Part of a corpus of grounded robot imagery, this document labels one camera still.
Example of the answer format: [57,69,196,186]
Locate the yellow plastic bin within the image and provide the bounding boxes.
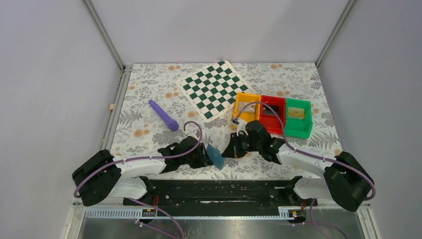
[233,93,261,122]

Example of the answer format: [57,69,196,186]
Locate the green white chessboard mat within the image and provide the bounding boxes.
[176,61,256,122]

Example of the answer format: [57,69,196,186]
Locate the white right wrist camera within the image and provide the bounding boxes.
[231,118,247,133]

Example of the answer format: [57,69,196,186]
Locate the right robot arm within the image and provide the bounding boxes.
[222,119,375,212]

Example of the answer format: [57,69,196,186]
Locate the black card in red bin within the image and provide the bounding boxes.
[262,105,280,116]

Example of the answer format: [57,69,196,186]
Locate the silver card in yellow bin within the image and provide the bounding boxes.
[238,102,256,114]

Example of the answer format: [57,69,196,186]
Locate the floral patterned table mat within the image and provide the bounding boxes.
[106,62,348,181]

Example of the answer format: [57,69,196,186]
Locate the left aluminium frame post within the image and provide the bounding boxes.
[81,0,125,71]

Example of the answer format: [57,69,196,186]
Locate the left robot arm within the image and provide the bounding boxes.
[72,136,213,207]

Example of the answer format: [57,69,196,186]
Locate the right aluminium frame post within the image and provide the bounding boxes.
[315,0,357,68]

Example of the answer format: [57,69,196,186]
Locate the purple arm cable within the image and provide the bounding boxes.
[73,121,204,199]
[232,101,377,201]

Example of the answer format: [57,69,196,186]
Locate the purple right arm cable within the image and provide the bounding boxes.
[232,101,377,201]

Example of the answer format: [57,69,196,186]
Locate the blue leather card holder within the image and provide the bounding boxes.
[206,144,225,170]

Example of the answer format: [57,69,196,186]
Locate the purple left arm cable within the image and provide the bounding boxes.
[73,121,204,199]

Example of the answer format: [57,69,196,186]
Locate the red plastic bin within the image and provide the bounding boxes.
[259,95,286,134]

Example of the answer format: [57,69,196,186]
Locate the purple cylindrical handle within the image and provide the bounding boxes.
[148,100,179,131]

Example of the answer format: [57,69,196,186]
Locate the green plastic bin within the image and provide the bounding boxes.
[285,98,313,139]

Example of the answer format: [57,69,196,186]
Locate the white slotted cable duct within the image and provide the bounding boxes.
[85,205,300,220]

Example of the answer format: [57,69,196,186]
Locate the aluminium frame post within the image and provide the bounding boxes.
[315,0,357,68]
[81,0,125,71]

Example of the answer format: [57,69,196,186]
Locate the gold card in green bin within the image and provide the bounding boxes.
[288,107,305,120]

